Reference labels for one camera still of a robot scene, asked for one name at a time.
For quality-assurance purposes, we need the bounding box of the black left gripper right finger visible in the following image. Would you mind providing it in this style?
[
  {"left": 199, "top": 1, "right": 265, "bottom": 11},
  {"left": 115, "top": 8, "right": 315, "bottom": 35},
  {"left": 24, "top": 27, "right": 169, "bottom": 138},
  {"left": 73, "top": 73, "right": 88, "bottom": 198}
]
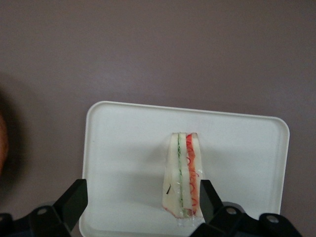
[{"left": 194, "top": 179, "right": 260, "bottom": 237}]

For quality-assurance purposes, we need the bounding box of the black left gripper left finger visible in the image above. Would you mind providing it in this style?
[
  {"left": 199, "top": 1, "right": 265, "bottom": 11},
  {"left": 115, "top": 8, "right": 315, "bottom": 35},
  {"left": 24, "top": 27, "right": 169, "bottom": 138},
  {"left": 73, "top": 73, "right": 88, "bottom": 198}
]
[{"left": 28, "top": 178, "right": 89, "bottom": 237}]

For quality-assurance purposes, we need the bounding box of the triangle sandwich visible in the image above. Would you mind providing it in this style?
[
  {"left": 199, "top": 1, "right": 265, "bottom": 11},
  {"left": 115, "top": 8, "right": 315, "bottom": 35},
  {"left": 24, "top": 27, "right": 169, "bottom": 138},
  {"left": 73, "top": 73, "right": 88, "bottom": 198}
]
[{"left": 161, "top": 131, "right": 206, "bottom": 227}]

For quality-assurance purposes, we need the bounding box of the cream plastic tray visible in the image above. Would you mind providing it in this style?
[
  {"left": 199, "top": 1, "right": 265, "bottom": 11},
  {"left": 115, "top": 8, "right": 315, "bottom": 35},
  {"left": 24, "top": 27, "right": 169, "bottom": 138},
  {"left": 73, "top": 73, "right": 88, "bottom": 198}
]
[{"left": 79, "top": 100, "right": 291, "bottom": 237}]

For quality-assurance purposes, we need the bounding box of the round brown wicker basket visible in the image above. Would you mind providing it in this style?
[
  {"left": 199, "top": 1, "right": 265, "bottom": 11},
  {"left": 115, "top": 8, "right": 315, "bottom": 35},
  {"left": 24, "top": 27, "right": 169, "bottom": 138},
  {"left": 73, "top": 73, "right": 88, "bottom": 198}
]
[{"left": 0, "top": 93, "right": 23, "bottom": 196}]

